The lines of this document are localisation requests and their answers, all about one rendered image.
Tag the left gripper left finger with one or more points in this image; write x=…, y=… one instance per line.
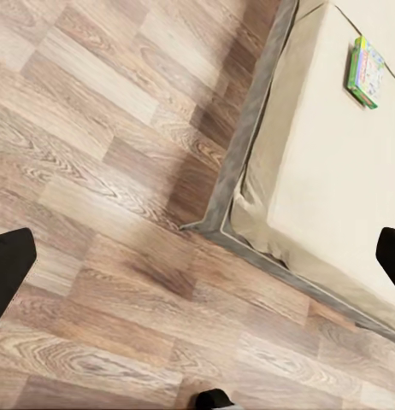
x=17, y=255

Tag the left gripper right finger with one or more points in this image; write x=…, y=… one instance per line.
x=385, y=251

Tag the board game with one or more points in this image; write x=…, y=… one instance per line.
x=366, y=72

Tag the bed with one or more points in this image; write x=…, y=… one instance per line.
x=308, y=181

